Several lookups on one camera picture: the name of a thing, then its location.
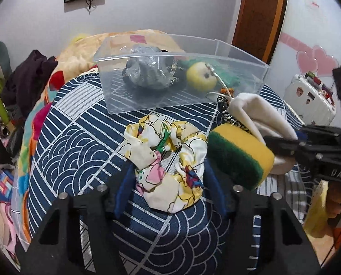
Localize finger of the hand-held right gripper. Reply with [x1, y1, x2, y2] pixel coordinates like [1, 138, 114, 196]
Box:
[301, 124, 341, 138]
[263, 136, 317, 162]

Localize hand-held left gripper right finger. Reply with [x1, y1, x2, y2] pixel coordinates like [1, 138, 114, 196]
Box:
[203, 160, 322, 275]

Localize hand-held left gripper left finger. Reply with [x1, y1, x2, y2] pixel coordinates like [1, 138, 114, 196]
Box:
[16, 165, 137, 275]

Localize white cloth pouch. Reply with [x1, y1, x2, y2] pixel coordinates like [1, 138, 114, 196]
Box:
[229, 93, 300, 175]

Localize yellow green sponge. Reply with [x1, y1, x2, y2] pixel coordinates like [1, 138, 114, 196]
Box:
[207, 124, 275, 191]

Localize floral fabric scrunchie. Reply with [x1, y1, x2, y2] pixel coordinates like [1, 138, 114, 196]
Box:
[124, 115, 208, 214]

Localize clear plastic box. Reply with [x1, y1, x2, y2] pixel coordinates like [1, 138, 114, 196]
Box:
[93, 33, 271, 116]

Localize person's right hand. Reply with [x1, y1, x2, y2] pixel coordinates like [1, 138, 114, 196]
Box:
[325, 181, 341, 224]

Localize white small suitcase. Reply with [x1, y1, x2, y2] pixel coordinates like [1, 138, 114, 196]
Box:
[283, 71, 337, 127]

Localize striped white sheet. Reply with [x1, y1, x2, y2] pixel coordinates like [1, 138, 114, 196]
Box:
[255, 160, 314, 225]

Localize navy wave pattern cloth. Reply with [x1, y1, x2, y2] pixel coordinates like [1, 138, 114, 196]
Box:
[26, 71, 312, 275]

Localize yellow cloth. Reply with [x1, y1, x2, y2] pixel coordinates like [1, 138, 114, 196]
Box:
[303, 180, 330, 238]

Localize yellow green plush toy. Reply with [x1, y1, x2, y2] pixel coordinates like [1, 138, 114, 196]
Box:
[178, 57, 242, 92]

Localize grey crumpled cloth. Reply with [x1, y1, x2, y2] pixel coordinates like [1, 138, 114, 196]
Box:
[122, 44, 179, 91]

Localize brown wooden door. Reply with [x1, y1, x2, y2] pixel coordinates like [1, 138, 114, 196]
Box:
[231, 0, 290, 65]

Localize dark purple garment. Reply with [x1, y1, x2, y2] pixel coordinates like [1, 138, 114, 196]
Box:
[0, 49, 59, 118]

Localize pink heart wall sticker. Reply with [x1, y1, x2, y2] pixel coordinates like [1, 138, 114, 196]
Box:
[279, 32, 340, 75]

